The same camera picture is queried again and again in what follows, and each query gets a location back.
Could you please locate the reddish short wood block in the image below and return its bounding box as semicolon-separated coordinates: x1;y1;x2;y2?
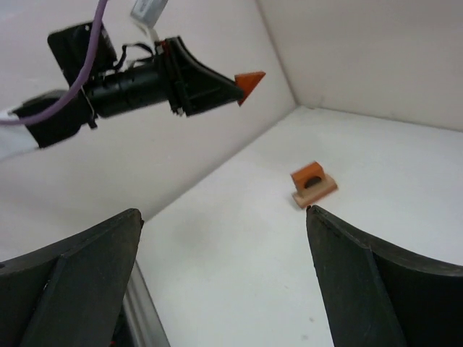
234;71;266;106

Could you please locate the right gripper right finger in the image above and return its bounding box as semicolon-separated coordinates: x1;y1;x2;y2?
306;205;462;346

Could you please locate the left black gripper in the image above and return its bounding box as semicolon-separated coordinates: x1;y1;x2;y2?
86;36;244;118

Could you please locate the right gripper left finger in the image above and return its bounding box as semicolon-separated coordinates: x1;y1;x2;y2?
1;209;143;346

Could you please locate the light long wood block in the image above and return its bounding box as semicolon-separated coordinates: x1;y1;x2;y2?
292;174;338;209

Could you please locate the reddish arch wood block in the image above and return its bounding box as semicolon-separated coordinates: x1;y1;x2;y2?
291;161;326;192

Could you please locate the dark brown wood block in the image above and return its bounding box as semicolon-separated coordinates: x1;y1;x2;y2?
304;176;322;189

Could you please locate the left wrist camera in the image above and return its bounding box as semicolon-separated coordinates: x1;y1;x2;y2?
130;0;168;29

